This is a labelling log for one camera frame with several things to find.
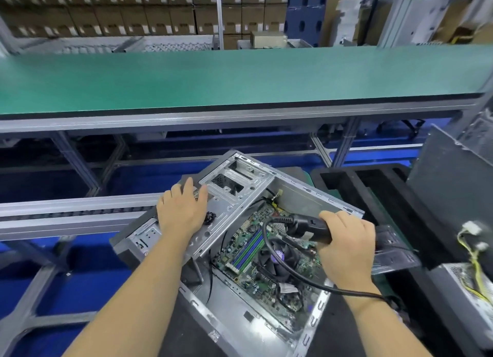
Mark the person's left forearm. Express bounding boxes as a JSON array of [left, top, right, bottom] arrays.
[[63, 233, 194, 357]]

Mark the grey power supply unit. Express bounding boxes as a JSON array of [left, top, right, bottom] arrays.
[[427, 260, 493, 331]]

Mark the person's left hand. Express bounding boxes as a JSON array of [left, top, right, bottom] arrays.
[[156, 176, 209, 246]]

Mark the person's right hand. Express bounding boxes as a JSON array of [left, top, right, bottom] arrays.
[[317, 209, 378, 291]]

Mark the stack of cardboard boxes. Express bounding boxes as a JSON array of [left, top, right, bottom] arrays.
[[0, 0, 290, 49]]

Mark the clear plastic screw tray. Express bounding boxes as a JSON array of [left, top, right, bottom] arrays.
[[371, 223, 423, 277]]

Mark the green motherboard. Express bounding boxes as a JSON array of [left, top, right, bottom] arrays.
[[212, 199, 328, 311]]

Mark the grey flat metal rail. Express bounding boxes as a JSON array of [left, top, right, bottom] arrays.
[[0, 193, 163, 242]]

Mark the grey metal computer case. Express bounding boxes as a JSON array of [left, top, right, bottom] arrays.
[[110, 149, 367, 357]]

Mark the black electric screwdriver with cable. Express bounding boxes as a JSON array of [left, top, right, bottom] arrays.
[[262, 214, 405, 311]]

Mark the green conveyor belt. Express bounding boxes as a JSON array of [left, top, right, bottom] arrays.
[[0, 44, 493, 121]]

